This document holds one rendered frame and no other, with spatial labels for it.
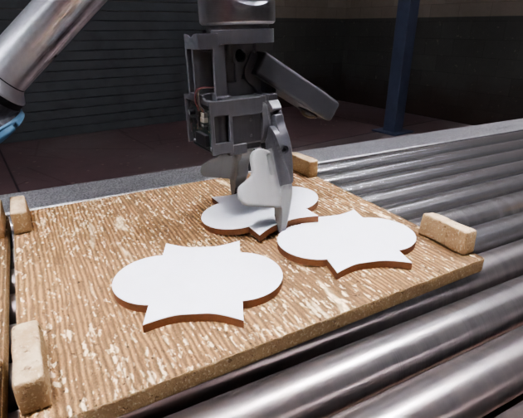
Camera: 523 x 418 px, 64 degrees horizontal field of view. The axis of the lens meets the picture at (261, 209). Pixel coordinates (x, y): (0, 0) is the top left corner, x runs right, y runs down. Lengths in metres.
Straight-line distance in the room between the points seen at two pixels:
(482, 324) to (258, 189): 0.24
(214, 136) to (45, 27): 0.53
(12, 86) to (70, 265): 0.52
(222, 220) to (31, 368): 0.26
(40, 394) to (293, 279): 0.21
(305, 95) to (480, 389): 0.31
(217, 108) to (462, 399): 0.31
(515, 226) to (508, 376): 0.28
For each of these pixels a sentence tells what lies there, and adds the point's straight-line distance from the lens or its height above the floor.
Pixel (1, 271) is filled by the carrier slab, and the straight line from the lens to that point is 0.47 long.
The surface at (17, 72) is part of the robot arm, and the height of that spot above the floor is 1.07.
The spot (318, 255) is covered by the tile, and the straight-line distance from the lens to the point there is 0.41.
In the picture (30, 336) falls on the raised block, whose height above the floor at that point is 0.96.
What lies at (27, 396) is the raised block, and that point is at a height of 0.95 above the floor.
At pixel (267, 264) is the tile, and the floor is 0.94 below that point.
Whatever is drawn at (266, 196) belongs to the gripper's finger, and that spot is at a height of 0.99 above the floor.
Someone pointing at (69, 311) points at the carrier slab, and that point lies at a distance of 0.38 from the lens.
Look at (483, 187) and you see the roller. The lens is 0.73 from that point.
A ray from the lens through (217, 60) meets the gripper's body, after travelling 0.43.
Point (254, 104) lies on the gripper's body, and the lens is 0.43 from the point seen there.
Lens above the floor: 1.15
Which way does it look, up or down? 24 degrees down
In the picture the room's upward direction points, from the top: straight up
